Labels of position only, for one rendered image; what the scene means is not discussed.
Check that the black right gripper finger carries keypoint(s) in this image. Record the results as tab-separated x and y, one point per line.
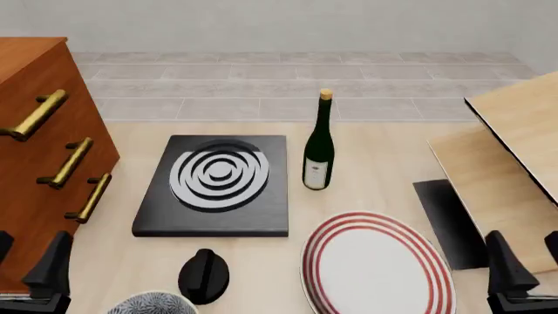
553	245
508	268

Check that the dark green wine bottle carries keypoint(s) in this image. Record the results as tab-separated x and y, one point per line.
318	144

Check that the wooden cabinet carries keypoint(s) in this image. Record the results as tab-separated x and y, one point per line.
30	72

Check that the patterned grey bowl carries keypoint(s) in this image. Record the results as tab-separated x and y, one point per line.
152	304

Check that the pale wooden shelf unit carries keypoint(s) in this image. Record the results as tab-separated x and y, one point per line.
514	117

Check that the round black stove knob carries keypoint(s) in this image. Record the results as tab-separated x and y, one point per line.
204	278

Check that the white plate with red rings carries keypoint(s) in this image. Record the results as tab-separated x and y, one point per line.
375	271

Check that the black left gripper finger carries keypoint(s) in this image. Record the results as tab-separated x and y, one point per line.
4	245
50	268

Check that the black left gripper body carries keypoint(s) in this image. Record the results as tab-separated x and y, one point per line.
39	305

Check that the flat black stove plate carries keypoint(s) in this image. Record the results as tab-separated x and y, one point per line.
270	209

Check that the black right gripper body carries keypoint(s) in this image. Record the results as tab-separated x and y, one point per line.
523	305

